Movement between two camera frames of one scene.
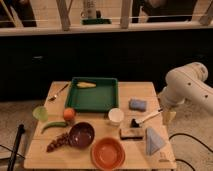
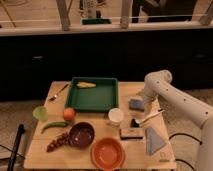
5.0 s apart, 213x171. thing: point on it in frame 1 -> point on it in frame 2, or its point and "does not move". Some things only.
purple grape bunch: (59, 142) does not move
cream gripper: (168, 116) -> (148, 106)
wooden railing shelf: (42, 17) does not move
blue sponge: (137, 105) does not move
